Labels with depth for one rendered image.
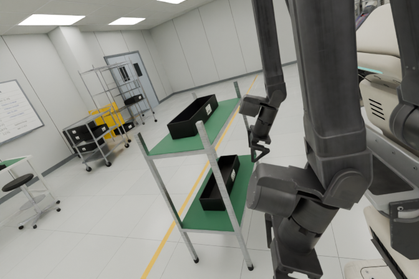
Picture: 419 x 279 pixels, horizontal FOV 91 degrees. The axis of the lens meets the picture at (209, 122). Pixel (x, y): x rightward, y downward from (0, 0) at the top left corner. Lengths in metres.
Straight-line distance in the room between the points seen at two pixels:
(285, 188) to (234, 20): 8.40
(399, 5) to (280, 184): 0.24
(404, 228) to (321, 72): 0.42
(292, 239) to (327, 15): 0.31
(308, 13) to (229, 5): 8.45
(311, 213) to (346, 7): 0.26
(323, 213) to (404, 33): 0.24
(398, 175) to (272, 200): 0.37
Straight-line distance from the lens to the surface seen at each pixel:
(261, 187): 0.31
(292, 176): 0.33
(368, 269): 1.38
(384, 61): 0.46
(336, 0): 0.26
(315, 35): 0.25
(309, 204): 0.34
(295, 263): 0.40
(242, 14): 8.56
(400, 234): 0.61
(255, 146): 0.72
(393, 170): 0.64
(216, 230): 1.51
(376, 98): 0.64
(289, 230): 0.38
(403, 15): 0.31
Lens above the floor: 1.41
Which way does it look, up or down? 18 degrees down
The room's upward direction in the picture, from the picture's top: 19 degrees counter-clockwise
